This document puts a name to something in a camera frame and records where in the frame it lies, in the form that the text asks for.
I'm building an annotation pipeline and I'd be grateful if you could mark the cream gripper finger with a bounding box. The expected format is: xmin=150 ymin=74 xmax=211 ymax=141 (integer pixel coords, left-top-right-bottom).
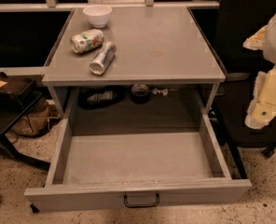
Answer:
xmin=243 ymin=26 xmax=266 ymax=50
xmin=244 ymin=64 xmax=276 ymax=129

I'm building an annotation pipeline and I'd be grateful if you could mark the crumpled white paper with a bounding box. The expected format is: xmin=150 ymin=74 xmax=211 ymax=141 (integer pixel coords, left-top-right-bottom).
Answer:
xmin=151 ymin=88 xmax=169 ymax=96

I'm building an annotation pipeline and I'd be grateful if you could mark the black bag behind cabinet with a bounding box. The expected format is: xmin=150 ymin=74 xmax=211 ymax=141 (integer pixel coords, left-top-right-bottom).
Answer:
xmin=77 ymin=86 xmax=126 ymax=110

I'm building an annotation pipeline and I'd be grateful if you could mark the green white drink can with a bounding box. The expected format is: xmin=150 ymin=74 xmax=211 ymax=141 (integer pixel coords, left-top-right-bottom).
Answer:
xmin=70 ymin=29 xmax=104 ymax=54

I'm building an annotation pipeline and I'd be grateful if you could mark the grey top drawer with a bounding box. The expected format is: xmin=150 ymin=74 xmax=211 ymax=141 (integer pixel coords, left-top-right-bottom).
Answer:
xmin=25 ymin=112 xmax=251 ymax=212

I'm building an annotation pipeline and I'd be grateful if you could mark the grey cabinet frame with top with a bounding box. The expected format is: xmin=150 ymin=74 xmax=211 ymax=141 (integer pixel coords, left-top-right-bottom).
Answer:
xmin=41 ymin=5 xmax=228 ymax=133

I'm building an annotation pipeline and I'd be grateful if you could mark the brown bag on floor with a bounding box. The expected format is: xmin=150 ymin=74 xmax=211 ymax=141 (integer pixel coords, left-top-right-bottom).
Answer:
xmin=11 ymin=98 xmax=60 ymax=137

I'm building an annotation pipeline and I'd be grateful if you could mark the black tape roll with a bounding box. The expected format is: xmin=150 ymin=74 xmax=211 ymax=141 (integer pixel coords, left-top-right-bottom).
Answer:
xmin=131 ymin=84 xmax=150 ymax=105

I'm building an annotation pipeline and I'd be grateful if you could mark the black side table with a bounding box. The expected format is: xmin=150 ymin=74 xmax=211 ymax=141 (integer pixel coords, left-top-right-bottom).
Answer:
xmin=0 ymin=73 xmax=49 ymax=171

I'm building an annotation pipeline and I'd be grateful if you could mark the silver slim drink can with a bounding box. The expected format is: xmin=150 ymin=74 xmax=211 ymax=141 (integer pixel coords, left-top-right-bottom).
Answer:
xmin=90 ymin=41 xmax=117 ymax=76

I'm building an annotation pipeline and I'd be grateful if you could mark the black drawer handle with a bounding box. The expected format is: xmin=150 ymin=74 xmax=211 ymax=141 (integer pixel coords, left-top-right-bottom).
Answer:
xmin=123 ymin=193 xmax=160 ymax=209

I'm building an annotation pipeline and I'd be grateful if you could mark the white ceramic bowl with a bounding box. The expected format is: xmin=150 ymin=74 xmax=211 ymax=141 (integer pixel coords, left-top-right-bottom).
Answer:
xmin=83 ymin=5 xmax=112 ymax=28

